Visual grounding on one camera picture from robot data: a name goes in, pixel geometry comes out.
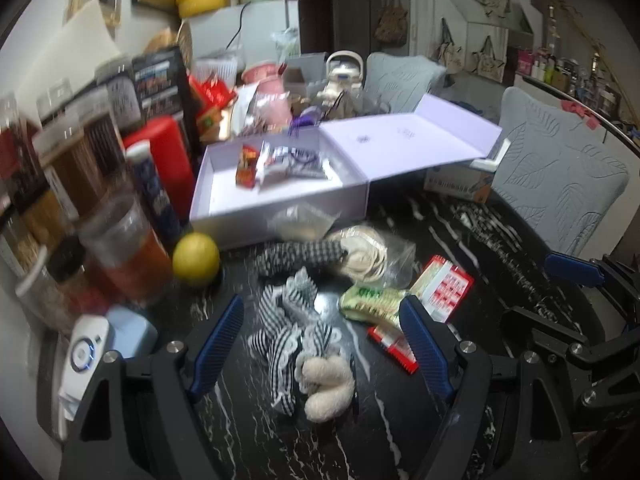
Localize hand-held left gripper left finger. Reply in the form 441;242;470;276
60;295;246;480

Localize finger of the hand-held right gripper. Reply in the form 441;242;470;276
544;252;640;311
510;306;601;367

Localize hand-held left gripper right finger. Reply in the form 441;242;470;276
399;294;583;480

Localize red white printed packet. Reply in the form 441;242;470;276
367;325;421;376
410;255;476;324

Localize gingham plush toy fluffy ears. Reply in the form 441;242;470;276
247;267;357;423

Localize green snack packet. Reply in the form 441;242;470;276
339;282;407;329

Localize clear bag of cream cord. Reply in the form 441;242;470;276
330;225;417;292

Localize black white houndstooth cloth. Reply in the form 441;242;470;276
254;239;347;279

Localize small clear bag cream contents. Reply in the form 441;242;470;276
267;202;342;244

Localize white gift box with lid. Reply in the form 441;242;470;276
189;92;503;252

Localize yellow lemon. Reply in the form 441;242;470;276
172;232;221;288

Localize light blue case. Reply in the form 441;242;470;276
105;305;159;359

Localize grey leaf-pattern chair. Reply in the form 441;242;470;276
490;86;631;261
364;52;448;114

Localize clear jar orange contents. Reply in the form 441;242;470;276
77;195;174;307

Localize orange white cardboard box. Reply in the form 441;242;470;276
424;165;493;206

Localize red cloth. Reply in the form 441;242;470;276
560;100;602;132

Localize blue printed tube can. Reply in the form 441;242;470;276
125;142;182;248

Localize small jar black lid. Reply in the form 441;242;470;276
15;237;109;337

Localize small red orange snack packet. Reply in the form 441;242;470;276
235;144;262;189

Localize red plastic canister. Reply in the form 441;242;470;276
122;115;197;221

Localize silver purple snack packet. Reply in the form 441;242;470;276
257;141;333;188

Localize row of bottles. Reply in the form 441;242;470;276
515;45;640;128

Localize jar of oats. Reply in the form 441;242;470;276
0;195;72;282

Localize white tote bag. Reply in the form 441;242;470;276
434;17;467;74
472;35;507;82

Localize tall jar light brown grains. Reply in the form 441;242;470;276
37;92;90;223

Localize tall jar dark brown contents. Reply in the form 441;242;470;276
75;85;129;181

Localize red snack bag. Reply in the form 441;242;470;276
189;74;237;112

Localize pink cup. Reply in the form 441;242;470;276
242;60;294;129

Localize black printed pouch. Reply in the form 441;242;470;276
132;47;194;127

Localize jar with white label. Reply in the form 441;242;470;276
97;57;142;131

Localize white plastic basket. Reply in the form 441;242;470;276
192;55;239;86

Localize jar with red contents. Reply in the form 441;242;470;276
0;92;51;221

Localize white electric kettle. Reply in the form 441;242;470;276
320;50;366;111

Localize grey cardboard box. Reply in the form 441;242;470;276
285;52;329;92

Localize brown hanging bag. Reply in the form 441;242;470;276
374;0;409;47

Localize woven round tray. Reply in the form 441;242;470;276
175;20;197;62

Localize clear bag of white contents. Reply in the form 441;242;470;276
272;27;302;62

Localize white refrigerator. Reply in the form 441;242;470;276
180;0;302;61

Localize white paper sheet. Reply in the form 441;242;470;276
20;0;126;126

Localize white device with blue ring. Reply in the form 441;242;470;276
57;314;112;413

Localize black cable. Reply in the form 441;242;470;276
227;2;252;52

